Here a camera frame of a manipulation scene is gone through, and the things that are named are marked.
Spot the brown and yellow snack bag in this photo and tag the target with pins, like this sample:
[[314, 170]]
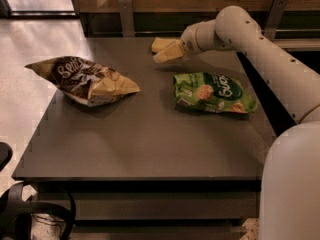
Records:
[[84, 81]]

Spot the right metal wall bracket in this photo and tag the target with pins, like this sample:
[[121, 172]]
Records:
[[274, 17]]

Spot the metal wall bracket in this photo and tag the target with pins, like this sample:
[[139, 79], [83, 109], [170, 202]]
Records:
[[274, 17], [126, 18]]

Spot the grey low table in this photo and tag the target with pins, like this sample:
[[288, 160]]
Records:
[[145, 160]]

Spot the left metal wall bracket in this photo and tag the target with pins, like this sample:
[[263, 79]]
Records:
[[126, 18]]

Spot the black chair base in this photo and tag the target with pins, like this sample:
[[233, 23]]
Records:
[[16, 214]]

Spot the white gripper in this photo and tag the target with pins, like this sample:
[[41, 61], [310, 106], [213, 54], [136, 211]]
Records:
[[189, 41]]

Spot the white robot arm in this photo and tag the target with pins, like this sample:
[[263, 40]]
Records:
[[290, 186]]

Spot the green snack bag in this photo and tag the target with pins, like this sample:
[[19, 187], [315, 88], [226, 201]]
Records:
[[212, 93]]

